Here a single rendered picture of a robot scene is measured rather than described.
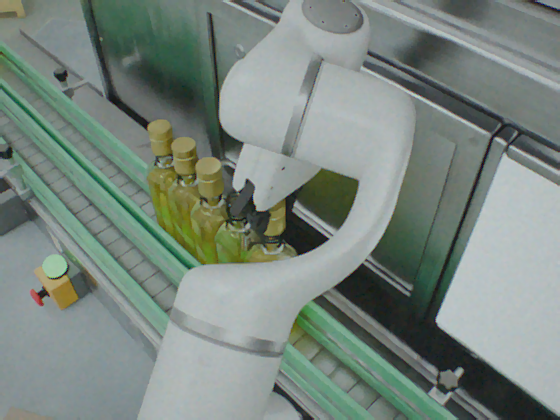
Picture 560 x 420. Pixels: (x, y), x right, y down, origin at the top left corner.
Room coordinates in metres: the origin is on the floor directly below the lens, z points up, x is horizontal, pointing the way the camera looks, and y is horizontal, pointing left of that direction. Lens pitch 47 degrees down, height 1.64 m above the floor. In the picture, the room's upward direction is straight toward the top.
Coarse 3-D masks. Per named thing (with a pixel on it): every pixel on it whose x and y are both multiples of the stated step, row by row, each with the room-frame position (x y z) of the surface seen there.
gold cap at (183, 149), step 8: (176, 144) 0.56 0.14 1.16; (184, 144) 0.56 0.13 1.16; (192, 144) 0.56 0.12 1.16; (176, 152) 0.55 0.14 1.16; (184, 152) 0.55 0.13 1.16; (192, 152) 0.55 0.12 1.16; (176, 160) 0.55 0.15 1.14; (184, 160) 0.55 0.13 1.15; (192, 160) 0.55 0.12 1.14; (176, 168) 0.55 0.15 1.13; (184, 168) 0.55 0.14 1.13; (192, 168) 0.55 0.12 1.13
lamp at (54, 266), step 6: (48, 258) 0.60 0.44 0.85; (54, 258) 0.60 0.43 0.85; (60, 258) 0.60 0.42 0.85; (48, 264) 0.58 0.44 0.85; (54, 264) 0.58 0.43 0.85; (60, 264) 0.59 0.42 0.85; (66, 264) 0.60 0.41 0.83; (48, 270) 0.57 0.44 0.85; (54, 270) 0.57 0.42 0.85; (60, 270) 0.58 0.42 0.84; (66, 270) 0.59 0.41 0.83; (48, 276) 0.57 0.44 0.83; (54, 276) 0.57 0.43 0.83; (60, 276) 0.57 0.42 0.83
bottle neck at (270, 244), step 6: (264, 234) 0.43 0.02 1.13; (282, 234) 0.43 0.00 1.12; (264, 240) 0.43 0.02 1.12; (270, 240) 0.42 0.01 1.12; (276, 240) 0.43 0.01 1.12; (282, 240) 0.43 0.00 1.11; (264, 246) 0.43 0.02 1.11; (270, 246) 0.42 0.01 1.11; (276, 246) 0.43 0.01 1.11; (282, 246) 0.43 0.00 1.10; (270, 252) 0.42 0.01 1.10; (276, 252) 0.43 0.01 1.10
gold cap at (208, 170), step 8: (200, 160) 0.53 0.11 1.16; (208, 160) 0.53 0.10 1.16; (216, 160) 0.53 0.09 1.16; (200, 168) 0.51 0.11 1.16; (208, 168) 0.51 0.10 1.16; (216, 168) 0.51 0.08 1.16; (200, 176) 0.50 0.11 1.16; (208, 176) 0.50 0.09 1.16; (216, 176) 0.51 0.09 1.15; (200, 184) 0.51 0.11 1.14; (208, 184) 0.50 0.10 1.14; (216, 184) 0.51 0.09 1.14; (200, 192) 0.51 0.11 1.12; (208, 192) 0.50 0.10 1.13; (216, 192) 0.50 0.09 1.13
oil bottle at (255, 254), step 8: (256, 248) 0.44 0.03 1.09; (288, 248) 0.44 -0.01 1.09; (248, 256) 0.43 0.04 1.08; (256, 256) 0.43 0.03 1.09; (264, 256) 0.42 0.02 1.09; (272, 256) 0.42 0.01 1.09; (280, 256) 0.42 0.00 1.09; (288, 256) 0.43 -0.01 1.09; (296, 256) 0.43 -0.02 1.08; (296, 320) 0.43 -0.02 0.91
